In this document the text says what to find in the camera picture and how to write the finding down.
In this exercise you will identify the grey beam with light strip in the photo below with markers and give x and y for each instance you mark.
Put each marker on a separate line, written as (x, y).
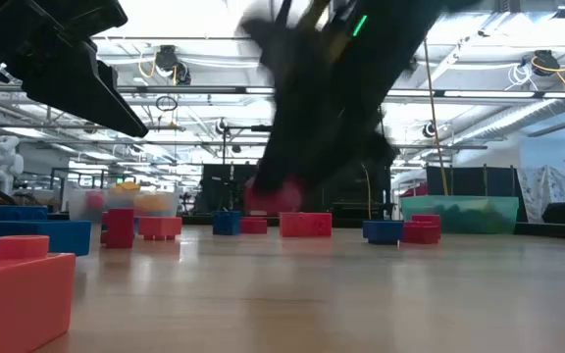
(189, 89)

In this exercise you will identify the teal plastic bin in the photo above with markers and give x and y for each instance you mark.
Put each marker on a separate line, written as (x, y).
(464, 211)

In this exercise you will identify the black background robot arm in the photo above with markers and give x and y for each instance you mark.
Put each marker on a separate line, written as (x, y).
(228, 193)

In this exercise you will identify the blue small block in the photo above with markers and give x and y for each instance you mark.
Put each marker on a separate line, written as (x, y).
(226, 223)
(42, 237)
(13, 213)
(383, 233)

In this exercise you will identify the small black ceiling reel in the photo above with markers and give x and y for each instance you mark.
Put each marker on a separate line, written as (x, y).
(428, 129)

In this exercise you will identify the tall black panel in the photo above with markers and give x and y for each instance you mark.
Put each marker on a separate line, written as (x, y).
(351, 198)

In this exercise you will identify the red background object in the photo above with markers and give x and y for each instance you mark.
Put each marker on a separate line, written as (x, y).
(416, 191)

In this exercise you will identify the white humanoid robot figure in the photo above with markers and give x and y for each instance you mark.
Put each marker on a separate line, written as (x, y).
(4, 164)

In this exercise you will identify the black partition screen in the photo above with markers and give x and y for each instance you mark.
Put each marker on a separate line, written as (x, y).
(478, 181)
(219, 171)

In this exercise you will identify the white patterned cloth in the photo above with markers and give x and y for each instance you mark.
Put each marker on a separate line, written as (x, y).
(547, 188)

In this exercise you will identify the red one-stud block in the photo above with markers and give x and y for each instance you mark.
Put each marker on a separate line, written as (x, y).
(95, 201)

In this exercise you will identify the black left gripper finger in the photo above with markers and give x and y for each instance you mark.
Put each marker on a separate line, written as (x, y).
(81, 88)
(108, 78)

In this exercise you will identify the clear plastic bin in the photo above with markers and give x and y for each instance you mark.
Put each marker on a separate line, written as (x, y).
(76, 203)

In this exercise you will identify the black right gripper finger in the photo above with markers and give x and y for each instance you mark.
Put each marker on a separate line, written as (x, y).
(282, 162)

